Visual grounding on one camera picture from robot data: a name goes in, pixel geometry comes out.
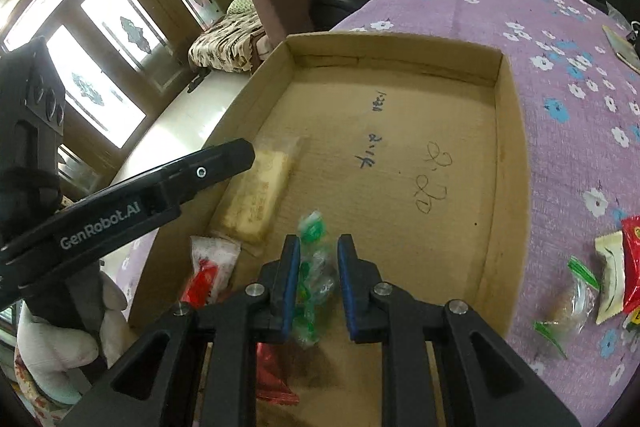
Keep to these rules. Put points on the shallow cardboard box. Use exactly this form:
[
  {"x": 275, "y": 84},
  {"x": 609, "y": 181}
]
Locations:
[{"x": 400, "y": 132}]

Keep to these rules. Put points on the beige snack packet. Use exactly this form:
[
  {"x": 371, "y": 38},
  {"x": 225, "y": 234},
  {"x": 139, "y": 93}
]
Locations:
[{"x": 260, "y": 192}]

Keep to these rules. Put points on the white plush toy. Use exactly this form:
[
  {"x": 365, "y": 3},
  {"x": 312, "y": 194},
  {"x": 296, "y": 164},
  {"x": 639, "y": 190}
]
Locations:
[{"x": 50, "y": 357}]

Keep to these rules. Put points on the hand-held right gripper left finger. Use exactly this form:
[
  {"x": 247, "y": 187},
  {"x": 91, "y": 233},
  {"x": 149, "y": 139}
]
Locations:
[{"x": 292, "y": 287}]

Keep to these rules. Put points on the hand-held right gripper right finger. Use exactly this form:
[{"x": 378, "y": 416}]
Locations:
[{"x": 347, "y": 287}]

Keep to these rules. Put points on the tan book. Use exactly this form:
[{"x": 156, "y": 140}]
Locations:
[{"x": 622, "y": 49}]

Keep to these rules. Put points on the shiny red snack packet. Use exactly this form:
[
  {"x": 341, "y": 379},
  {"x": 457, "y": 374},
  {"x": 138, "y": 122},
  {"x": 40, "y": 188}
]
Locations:
[{"x": 270, "y": 377}]

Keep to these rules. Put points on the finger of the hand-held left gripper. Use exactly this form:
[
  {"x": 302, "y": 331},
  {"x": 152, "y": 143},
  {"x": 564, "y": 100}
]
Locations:
[{"x": 210, "y": 172}]

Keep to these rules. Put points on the red printed snack packet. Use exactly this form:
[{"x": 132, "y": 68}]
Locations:
[{"x": 632, "y": 262}]

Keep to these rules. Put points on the clear plastic bag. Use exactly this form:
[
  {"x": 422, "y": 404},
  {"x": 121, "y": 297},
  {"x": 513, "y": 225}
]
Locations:
[{"x": 616, "y": 17}]

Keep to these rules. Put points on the dark slippers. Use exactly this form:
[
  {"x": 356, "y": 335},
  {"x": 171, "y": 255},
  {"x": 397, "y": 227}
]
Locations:
[{"x": 197, "y": 82}]

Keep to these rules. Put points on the green patterned cushion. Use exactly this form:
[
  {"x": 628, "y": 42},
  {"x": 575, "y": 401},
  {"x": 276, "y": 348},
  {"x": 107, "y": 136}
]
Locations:
[{"x": 242, "y": 3}]

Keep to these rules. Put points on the green zigzag-edged snack packet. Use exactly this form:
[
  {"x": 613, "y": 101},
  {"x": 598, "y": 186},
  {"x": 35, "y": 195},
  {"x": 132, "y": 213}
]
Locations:
[{"x": 575, "y": 302}]

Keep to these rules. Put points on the clear green candy packet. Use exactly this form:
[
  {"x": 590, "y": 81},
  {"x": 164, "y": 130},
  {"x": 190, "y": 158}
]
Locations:
[{"x": 315, "y": 277}]

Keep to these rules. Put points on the white red snack packet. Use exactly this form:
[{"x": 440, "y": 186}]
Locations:
[{"x": 215, "y": 257}]

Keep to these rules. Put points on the dark grey chair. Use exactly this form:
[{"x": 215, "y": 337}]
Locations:
[{"x": 85, "y": 307}]

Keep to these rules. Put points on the yellow green snack packet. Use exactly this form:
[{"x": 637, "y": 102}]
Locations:
[{"x": 634, "y": 319}]

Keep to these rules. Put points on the white green snack packet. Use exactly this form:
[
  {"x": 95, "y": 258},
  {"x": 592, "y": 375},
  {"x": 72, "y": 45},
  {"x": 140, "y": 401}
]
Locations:
[{"x": 612, "y": 277}]

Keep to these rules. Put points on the brown patterned blanket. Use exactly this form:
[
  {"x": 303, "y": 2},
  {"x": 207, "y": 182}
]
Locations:
[{"x": 225, "y": 42}]

